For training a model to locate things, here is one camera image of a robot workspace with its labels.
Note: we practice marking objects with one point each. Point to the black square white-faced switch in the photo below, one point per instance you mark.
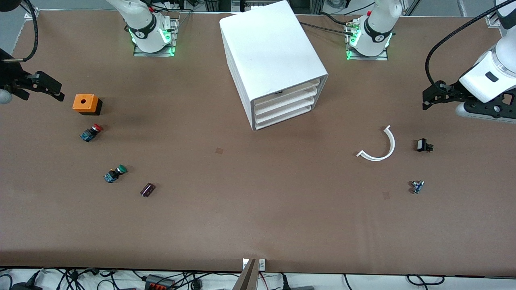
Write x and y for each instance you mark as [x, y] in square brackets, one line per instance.
[422, 145]

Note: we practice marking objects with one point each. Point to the red-capped push button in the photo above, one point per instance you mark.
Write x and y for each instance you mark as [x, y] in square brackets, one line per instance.
[89, 134]

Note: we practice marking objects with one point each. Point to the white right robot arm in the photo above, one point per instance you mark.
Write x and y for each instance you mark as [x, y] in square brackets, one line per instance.
[145, 24]

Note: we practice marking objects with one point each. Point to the white curved plastic clip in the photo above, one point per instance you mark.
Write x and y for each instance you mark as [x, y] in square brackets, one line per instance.
[392, 145]

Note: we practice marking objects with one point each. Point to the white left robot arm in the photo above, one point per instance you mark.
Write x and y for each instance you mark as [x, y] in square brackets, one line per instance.
[377, 24]

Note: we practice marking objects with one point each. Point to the metal table corner bracket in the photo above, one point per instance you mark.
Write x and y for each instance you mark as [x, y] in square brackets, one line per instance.
[494, 21]
[32, 14]

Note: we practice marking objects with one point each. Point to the wooden post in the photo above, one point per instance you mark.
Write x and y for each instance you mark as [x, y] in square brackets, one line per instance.
[246, 280]

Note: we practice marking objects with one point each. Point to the orange button enclosure box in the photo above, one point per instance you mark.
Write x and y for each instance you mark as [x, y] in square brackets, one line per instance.
[82, 102]

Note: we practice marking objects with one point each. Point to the white metal bracket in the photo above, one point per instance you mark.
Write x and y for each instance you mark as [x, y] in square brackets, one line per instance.
[262, 264]

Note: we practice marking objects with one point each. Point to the white drawer cabinet housing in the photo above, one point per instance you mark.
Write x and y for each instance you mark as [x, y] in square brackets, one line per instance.
[270, 48]

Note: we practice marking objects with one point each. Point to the small blue metal component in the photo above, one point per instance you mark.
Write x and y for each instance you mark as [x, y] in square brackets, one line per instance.
[417, 187]

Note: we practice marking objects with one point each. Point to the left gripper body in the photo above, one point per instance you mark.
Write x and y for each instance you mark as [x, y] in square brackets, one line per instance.
[452, 91]

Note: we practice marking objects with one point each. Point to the green-capped push button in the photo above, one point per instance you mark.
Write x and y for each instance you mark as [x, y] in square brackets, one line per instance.
[113, 175]

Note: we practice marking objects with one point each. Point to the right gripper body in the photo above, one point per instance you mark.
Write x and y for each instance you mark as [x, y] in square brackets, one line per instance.
[11, 75]

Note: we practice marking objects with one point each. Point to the white plastic drawer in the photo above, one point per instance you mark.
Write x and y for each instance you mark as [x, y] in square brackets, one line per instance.
[282, 111]
[282, 119]
[282, 104]
[282, 97]

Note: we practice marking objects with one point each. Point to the black orange power strip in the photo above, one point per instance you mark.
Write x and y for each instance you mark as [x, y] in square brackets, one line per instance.
[159, 282]

